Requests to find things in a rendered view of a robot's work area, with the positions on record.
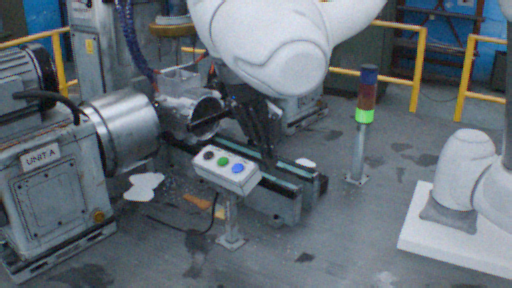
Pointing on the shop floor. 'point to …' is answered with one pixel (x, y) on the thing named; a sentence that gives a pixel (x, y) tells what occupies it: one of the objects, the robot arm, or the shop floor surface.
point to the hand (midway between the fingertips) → (268, 154)
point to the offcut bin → (499, 71)
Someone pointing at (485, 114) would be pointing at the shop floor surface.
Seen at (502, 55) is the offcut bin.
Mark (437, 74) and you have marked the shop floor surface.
